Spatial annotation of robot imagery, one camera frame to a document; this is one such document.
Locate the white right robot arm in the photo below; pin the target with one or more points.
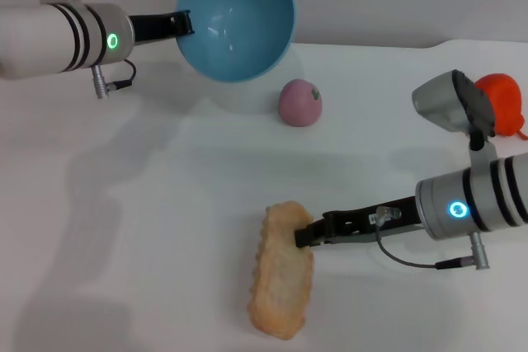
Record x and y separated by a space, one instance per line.
474 203

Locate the red toy strawberry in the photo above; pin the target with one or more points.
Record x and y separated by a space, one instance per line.
505 100

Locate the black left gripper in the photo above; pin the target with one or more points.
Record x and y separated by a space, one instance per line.
152 28

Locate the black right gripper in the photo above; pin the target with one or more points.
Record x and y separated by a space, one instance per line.
363 224

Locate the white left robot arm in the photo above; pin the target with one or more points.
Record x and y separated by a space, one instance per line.
53 40

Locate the blue bowl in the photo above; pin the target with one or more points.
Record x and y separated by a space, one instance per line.
239 18

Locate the pink toy fruit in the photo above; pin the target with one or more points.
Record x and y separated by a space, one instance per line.
299 104

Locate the orange striped toy bread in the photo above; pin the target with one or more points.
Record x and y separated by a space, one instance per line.
282 282

